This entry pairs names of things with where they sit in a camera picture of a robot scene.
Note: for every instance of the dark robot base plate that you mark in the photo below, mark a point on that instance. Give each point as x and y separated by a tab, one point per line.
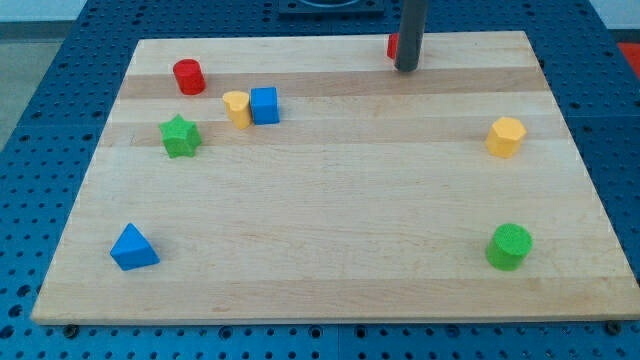
330	7

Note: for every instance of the blue triangle block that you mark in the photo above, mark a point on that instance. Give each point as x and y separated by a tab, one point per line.
132	250

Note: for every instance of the red cylinder block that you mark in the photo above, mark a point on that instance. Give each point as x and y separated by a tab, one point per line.
189	76

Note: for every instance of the yellow hexagon block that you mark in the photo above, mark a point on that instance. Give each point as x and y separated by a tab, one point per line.
505	137

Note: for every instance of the wooden board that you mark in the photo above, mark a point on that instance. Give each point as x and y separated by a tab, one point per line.
372	200

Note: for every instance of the yellow heart block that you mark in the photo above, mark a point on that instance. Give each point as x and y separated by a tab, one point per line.
237	106

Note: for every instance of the green cylinder block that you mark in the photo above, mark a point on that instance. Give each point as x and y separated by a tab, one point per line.
509	246

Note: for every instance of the green star block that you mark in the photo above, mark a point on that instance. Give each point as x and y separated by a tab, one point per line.
180	137

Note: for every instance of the blue cube block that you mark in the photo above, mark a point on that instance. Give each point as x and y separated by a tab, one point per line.
264	105

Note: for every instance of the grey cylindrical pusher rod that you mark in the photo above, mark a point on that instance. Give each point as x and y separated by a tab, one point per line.
410	35

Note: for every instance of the red block behind rod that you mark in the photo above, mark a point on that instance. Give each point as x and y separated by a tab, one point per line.
392	43

